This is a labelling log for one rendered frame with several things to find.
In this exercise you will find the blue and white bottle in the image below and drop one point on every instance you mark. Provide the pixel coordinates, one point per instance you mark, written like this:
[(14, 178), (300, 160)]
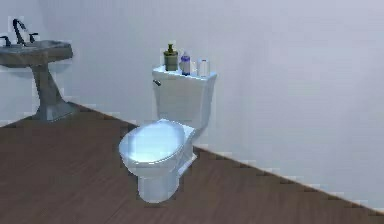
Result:
[(185, 63)]

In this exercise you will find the black sink faucet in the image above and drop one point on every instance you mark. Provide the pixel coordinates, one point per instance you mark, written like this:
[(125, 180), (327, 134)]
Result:
[(19, 31)]

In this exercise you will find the white toilet paper roll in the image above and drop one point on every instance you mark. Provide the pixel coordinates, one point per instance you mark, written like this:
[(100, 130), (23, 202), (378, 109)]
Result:
[(203, 67)]

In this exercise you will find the grey pedestal sink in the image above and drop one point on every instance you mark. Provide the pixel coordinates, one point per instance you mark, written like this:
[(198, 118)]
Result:
[(43, 55)]

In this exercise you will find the olive soap dispenser bottle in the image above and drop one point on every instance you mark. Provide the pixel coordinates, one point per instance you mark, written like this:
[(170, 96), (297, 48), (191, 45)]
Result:
[(170, 59)]

